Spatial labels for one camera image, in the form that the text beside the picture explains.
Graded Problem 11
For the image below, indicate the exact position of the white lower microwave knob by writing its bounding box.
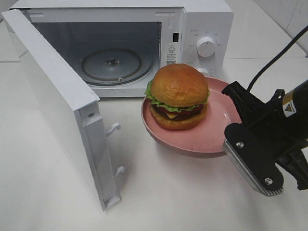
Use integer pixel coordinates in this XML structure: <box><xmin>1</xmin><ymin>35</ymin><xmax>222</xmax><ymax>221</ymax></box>
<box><xmin>197</xmin><ymin>68</ymin><xmax>211</xmax><ymax>77</ymax></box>

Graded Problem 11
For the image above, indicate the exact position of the white microwave oven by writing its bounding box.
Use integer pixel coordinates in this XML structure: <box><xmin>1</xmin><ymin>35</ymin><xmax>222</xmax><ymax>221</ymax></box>
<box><xmin>8</xmin><ymin>0</ymin><xmax>233</xmax><ymax>98</ymax></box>

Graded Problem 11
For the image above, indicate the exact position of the warning label sticker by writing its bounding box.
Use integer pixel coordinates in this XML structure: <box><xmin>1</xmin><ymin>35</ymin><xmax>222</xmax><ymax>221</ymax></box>
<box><xmin>164</xmin><ymin>42</ymin><xmax>181</xmax><ymax>65</ymax></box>

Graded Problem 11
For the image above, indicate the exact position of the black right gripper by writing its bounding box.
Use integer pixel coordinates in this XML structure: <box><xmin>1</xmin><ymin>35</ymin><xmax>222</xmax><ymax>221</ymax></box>
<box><xmin>221</xmin><ymin>81</ymin><xmax>308</xmax><ymax>196</ymax></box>

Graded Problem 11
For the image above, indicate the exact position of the white upper microwave knob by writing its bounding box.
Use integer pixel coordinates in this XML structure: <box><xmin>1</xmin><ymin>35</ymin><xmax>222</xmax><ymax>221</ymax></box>
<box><xmin>196</xmin><ymin>35</ymin><xmax>217</xmax><ymax>57</ymax></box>

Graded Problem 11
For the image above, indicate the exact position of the pink plate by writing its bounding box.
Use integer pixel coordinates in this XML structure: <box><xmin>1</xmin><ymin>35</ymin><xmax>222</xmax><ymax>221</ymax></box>
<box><xmin>141</xmin><ymin>77</ymin><xmax>241</xmax><ymax>158</ymax></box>

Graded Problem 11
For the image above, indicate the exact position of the burger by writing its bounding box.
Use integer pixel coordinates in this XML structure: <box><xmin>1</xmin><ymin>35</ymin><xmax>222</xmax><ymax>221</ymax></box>
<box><xmin>145</xmin><ymin>64</ymin><xmax>209</xmax><ymax>130</ymax></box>

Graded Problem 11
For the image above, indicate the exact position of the glass turntable plate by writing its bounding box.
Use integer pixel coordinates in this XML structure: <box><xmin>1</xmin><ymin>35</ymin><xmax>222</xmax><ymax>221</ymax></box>
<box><xmin>81</xmin><ymin>48</ymin><xmax>154</xmax><ymax>86</ymax></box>

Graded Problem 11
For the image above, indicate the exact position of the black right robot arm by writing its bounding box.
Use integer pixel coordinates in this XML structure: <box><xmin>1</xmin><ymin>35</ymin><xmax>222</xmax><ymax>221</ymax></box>
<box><xmin>222</xmin><ymin>82</ymin><xmax>308</xmax><ymax>196</ymax></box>

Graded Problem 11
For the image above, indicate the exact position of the white microwave knob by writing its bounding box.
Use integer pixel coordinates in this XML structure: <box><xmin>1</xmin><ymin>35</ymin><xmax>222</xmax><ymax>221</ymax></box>
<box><xmin>196</xmin><ymin>35</ymin><xmax>217</xmax><ymax>57</ymax></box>
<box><xmin>197</xmin><ymin>68</ymin><xmax>211</xmax><ymax>77</ymax></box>

